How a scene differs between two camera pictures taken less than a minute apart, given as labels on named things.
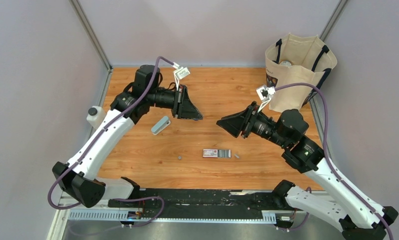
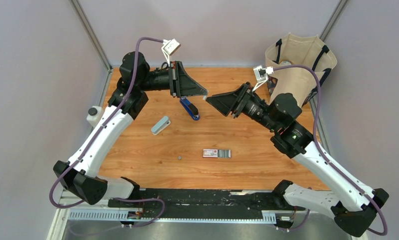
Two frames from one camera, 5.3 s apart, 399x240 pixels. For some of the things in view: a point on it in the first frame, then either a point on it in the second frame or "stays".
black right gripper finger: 240,124 to 226,103
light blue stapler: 161,125 stays
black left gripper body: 162,98 to 160,80
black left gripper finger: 184,108 to 185,85
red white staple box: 216,153 stays
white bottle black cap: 95,116 stays
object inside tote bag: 286,62 stays
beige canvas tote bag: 296,59 stays
